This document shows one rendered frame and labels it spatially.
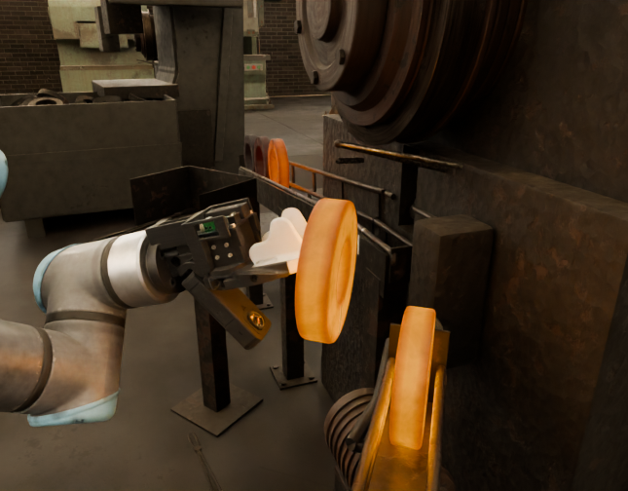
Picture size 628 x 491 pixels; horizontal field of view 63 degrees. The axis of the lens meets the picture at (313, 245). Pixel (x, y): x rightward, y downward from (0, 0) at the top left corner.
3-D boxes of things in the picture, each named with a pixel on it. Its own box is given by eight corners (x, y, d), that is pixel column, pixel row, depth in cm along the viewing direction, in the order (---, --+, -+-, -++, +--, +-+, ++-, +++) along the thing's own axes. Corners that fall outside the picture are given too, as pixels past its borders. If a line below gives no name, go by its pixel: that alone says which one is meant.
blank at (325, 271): (362, 191, 60) (335, 188, 61) (334, 211, 46) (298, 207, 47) (351, 315, 64) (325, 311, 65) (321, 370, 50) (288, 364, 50)
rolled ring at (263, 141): (263, 135, 172) (273, 135, 173) (251, 135, 189) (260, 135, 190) (267, 191, 176) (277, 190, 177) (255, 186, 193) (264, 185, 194)
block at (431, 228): (455, 339, 92) (469, 210, 83) (483, 363, 85) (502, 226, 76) (401, 350, 88) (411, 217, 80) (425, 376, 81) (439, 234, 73)
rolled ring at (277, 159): (265, 154, 177) (275, 154, 177) (273, 205, 172) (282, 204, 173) (273, 128, 159) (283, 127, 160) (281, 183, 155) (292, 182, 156)
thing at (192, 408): (206, 372, 176) (188, 165, 150) (266, 401, 162) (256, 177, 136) (159, 403, 161) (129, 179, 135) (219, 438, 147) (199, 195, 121)
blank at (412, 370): (423, 446, 62) (394, 440, 63) (435, 320, 67) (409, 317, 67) (419, 457, 48) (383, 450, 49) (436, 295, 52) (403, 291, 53)
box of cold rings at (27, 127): (167, 188, 402) (157, 82, 373) (188, 218, 331) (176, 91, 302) (18, 203, 363) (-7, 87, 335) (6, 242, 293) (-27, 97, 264)
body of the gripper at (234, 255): (227, 215, 52) (131, 236, 56) (253, 291, 54) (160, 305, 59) (255, 195, 59) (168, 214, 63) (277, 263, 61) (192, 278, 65)
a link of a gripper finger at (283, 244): (318, 212, 50) (235, 229, 53) (334, 268, 52) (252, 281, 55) (326, 204, 53) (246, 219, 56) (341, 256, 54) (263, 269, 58)
